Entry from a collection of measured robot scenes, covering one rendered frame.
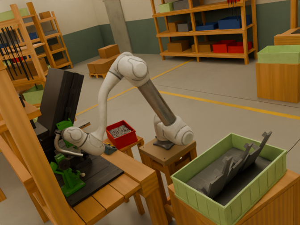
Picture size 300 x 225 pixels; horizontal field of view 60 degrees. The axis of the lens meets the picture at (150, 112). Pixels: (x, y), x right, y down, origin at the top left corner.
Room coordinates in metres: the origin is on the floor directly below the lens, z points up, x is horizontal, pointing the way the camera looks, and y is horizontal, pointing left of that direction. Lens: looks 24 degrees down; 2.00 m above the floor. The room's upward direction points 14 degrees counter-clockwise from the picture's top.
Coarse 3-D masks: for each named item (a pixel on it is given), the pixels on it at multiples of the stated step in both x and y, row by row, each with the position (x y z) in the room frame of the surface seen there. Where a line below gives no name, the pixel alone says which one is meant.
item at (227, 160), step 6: (228, 162) 1.12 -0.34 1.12; (228, 168) 1.15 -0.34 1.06; (222, 174) 1.14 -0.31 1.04; (216, 180) 1.10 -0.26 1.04; (222, 180) 1.16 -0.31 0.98; (210, 186) 1.09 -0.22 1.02; (216, 186) 1.13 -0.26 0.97; (222, 186) 1.20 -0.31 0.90; (204, 192) 1.16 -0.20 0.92; (210, 192) 1.11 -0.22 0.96; (216, 192) 1.17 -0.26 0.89
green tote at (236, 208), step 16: (224, 144) 1.59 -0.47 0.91; (240, 144) 1.58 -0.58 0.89; (256, 144) 1.47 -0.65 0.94; (192, 160) 1.43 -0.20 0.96; (208, 160) 1.50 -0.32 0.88; (272, 160) 1.38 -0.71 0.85; (176, 176) 1.34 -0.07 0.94; (192, 176) 1.41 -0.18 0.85; (272, 176) 1.22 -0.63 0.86; (176, 192) 1.31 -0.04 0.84; (192, 192) 1.17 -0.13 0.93; (240, 192) 1.06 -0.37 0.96; (256, 192) 1.13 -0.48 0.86; (208, 208) 1.08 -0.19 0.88; (224, 208) 0.98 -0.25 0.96; (240, 208) 1.05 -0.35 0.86; (224, 224) 1.00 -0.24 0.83
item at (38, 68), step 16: (0, 16) 4.45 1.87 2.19; (16, 16) 4.31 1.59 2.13; (32, 16) 4.66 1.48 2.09; (0, 48) 4.38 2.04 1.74; (16, 48) 4.31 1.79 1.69; (32, 48) 4.32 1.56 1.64; (48, 48) 4.75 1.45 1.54; (16, 64) 4.74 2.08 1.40; (32, 64) 4.43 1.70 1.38; (16, 80) 4.44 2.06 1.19; (32, 80) 4.30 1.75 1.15; (32, 96) 4.41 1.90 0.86
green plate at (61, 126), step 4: (64, 120) 1.90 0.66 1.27; (68, 120) 1.91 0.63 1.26; (56, 124) 1.86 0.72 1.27; (60, 124) 1.87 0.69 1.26; (64, 124) 1.88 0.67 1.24; (68, 124) 1.90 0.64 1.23; (72, 124) 1.91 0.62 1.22; (60, 128) 1.86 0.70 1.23; (64, 128) 1.87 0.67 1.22; (64, 140) 1.83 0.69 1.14; (68, 144) 1.83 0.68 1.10; (72, 144) 1.84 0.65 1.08
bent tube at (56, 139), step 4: (56, 136) 1.79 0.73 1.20; (56, 140) 1.78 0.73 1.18; (56, 144) 1.76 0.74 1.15; (56, 148) 1.75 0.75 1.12; (60, 148) 1.77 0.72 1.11; (60, 152) 1.75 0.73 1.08; (64, 152) 1.76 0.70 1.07; (68, 152) 1.77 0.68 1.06; (72, 152) 1.78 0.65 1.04; (76, 156) 1.78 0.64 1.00; (80, 156) 1.79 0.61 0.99
